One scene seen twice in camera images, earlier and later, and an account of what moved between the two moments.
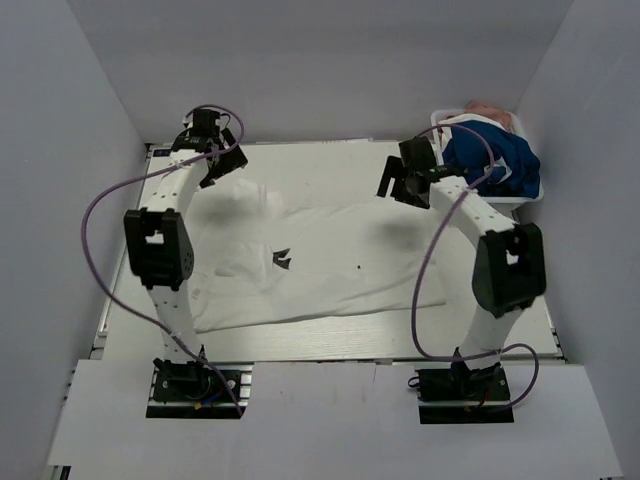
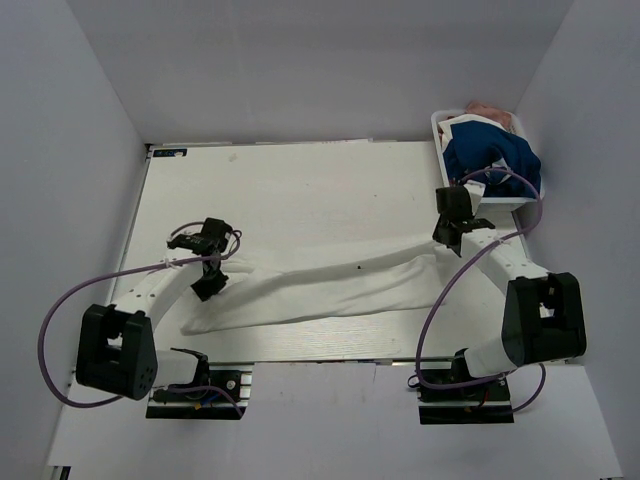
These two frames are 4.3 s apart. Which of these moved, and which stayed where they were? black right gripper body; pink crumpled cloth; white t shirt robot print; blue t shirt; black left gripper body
Moved: black left gripper body; black right gripper body; white t shirt robot print
Stayed: pink crumpled cloth; blue t shirt
